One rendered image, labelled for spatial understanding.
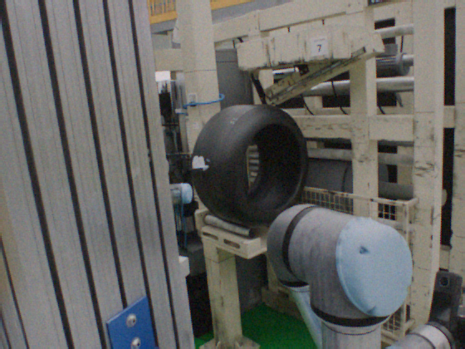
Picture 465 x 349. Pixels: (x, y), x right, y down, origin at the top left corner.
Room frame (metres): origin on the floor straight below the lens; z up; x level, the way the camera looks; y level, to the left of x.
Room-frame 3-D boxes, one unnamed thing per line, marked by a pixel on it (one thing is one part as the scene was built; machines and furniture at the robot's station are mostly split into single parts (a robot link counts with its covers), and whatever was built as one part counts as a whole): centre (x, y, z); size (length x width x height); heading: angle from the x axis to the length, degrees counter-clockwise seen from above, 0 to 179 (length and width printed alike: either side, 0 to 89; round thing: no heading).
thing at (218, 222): (1.83, 0.01, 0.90); 0.35 x 0.05 x 0.05; 39
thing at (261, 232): (1.92, -0.10, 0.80); 0.37 x 0.36 x 0.02; 129
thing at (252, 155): (2.33, -0.26, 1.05); 0.20 x 0.15 x 0.30; 39
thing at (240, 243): (1.83, 0.01, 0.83); 0.36 x 0.09 x 0.06; 39
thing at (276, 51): (2.01, -0.41, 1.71); 0.61 x 0.25 x 0.15; 39
